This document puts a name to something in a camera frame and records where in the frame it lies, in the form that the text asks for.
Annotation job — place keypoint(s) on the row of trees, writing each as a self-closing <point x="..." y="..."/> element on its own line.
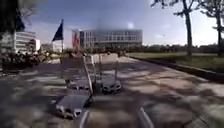
<point x="180" y="48"/>

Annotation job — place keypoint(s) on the dark bushes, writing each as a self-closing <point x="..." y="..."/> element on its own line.
<point x="23" y="60"/>

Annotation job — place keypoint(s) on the green grass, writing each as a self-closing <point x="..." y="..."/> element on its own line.
<point x="200" y="60"/>

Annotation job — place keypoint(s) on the grey paved ground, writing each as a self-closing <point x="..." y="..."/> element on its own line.
<point x="160" y="87"/>

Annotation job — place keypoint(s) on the robot's own part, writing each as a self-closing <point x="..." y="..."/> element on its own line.
<point x="83" y="120"/>
<point x="146" y="118"/>

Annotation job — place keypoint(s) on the grey stone kerb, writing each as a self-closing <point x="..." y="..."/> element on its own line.
<point x="186" y="69"/>

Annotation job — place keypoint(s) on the bare-trunk tree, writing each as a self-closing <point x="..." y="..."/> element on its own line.
<point x="218" y="28"/>
<point x="188" y="30"/>

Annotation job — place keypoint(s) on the white building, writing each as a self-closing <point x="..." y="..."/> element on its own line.
<point x="23" y="40"/>

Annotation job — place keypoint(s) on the wide grey building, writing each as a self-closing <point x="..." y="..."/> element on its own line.
<point x="113" y="38"/>

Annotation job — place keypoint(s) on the blue flag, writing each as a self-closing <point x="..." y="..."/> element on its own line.
<point x="59" y="33"/>

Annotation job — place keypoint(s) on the dark tree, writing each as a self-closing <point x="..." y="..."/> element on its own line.
<point x="9" y="15"/>

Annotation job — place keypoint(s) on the red flag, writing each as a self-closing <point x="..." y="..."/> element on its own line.
<point x="76" y="40"/>

